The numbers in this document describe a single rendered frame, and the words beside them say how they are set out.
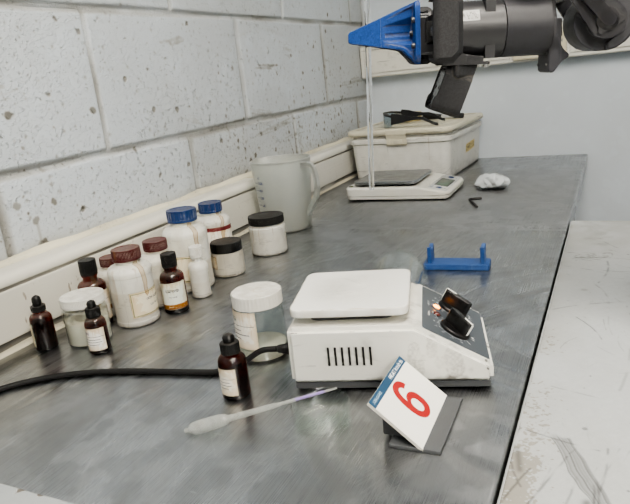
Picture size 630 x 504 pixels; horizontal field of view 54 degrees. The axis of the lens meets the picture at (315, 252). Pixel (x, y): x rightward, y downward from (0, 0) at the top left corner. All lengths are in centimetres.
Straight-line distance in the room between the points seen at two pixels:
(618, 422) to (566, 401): 5
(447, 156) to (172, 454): 128
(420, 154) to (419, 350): 115
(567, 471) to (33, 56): 85
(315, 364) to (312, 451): 11
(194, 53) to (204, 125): 14
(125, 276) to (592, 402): 59
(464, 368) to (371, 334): 9
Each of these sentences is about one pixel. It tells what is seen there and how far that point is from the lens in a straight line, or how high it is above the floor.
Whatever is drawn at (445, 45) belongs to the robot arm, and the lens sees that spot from 60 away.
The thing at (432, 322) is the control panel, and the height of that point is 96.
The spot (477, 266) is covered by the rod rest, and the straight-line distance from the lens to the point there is 96.
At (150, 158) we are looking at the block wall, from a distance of 116.
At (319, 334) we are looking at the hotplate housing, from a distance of 62.
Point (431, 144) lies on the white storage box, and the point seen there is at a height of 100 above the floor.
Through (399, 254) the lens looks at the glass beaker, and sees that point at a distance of 81.
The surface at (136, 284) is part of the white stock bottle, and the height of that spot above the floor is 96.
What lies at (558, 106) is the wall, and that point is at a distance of 202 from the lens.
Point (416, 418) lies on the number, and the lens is 56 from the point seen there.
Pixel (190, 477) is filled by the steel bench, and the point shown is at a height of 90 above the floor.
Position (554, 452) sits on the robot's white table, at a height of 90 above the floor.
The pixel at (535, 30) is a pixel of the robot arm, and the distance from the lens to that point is 68.
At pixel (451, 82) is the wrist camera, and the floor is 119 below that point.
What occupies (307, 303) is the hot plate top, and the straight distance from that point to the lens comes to 63.
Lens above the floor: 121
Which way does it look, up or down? 16 degrees down
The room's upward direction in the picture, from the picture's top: 6 degrees counter-clockwise
